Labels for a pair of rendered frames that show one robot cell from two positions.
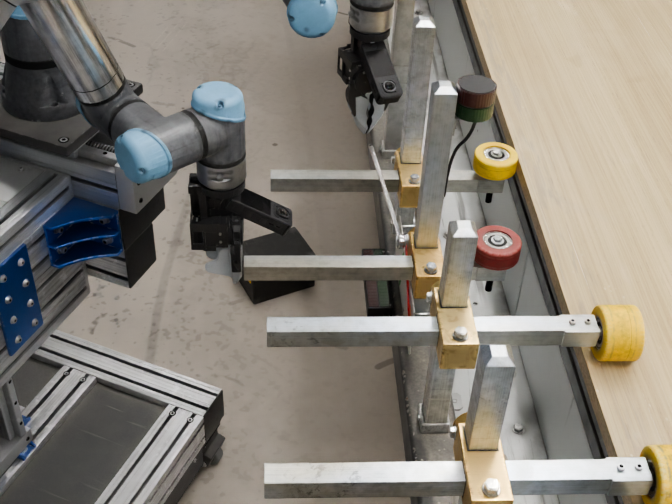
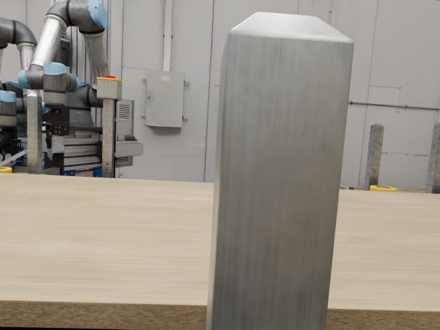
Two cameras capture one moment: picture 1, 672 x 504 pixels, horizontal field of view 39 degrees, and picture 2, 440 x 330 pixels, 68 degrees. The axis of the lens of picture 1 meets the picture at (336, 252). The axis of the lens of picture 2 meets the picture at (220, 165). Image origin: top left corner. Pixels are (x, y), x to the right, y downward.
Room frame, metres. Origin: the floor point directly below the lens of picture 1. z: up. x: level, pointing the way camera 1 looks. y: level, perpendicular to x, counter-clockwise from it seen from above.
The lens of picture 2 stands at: (2.18, -1.28, 1.07)
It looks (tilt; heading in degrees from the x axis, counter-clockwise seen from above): 6 degrees down; 91
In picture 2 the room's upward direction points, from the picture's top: 3 degrees clockwise
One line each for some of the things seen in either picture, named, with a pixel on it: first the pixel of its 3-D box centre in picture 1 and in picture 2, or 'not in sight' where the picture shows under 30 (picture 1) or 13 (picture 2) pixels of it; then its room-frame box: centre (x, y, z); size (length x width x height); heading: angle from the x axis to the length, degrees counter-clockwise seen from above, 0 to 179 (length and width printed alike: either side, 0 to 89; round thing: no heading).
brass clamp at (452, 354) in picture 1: (452, 322); not in sight; (0.98, -0.17, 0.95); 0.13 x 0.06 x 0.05; 4
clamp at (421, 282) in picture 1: (427, 261); not in sight; (1.23, -0.15, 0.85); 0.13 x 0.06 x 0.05; 4
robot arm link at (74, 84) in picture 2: not in sight; (62, 82); (1.50, 0.06, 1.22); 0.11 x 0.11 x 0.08; 2
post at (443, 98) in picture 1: (429, 211); not in sight; (1.25, -0.15, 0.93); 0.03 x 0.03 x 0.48; 4
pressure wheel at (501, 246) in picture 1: (493, 264); not in sight; (1.22, -0.26, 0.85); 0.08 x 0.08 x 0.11
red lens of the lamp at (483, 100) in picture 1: (475, 91); not in sight; (1.25, -0.20, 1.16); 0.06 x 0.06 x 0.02
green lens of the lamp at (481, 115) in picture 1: (473, 105); not in sight; (1.25, -0.20, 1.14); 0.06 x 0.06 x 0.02
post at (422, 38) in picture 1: (412, 137); (35, 161); (1.50, -0.13, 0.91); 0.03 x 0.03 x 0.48; 4
